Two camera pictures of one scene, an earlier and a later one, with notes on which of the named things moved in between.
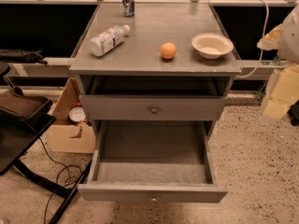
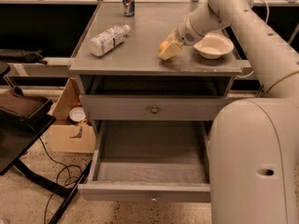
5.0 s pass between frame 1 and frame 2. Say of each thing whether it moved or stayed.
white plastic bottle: stayed
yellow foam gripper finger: moved
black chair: stayed
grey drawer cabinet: stayed
